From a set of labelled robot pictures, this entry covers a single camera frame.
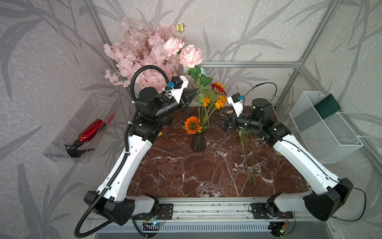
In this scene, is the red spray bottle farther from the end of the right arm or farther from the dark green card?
the dark green card

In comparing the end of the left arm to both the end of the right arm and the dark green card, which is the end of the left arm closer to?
the end of the right arm

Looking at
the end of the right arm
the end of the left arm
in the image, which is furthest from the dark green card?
the end of the left arm

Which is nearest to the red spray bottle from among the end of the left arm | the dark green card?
the end of the left arm

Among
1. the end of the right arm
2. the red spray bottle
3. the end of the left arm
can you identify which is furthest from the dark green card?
the red spray bottle

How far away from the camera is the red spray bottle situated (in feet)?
1.95

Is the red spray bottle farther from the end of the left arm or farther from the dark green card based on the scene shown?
the dark green card
